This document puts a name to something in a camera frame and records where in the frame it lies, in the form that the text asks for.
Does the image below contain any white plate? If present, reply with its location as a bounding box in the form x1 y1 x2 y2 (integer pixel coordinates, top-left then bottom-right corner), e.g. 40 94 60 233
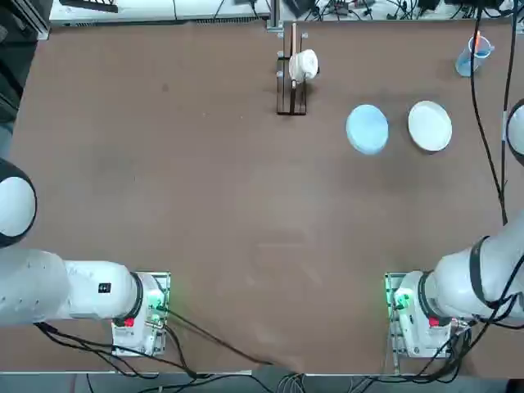
407 100 454 155

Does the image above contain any blue plate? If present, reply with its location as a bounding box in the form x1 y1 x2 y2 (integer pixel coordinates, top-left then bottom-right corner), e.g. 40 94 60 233
345 103 390 157

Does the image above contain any white cup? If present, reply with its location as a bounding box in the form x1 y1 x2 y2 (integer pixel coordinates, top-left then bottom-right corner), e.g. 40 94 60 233
287 48 321 84

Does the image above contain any wooden rod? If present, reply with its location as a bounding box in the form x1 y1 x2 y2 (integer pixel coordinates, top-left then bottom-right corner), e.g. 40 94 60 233
289 22 300 90

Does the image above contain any clear measuring beaker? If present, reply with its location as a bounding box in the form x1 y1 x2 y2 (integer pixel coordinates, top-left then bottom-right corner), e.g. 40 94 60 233
455 34 496 79

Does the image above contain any black power strip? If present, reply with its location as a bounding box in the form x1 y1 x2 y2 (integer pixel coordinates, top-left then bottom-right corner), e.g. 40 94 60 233
59 0 120 14

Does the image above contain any black wire rack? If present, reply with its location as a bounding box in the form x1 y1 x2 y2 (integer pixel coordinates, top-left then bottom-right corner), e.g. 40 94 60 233
276 32 323 117

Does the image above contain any black cable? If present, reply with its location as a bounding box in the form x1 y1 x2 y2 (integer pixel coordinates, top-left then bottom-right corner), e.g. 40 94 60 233
469 0 508 225
162 307 274 366
499 10 517 214
33 322 197 378

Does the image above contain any aluminium post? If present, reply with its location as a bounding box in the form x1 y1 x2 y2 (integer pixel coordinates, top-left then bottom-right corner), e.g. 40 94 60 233
265 0 284 32

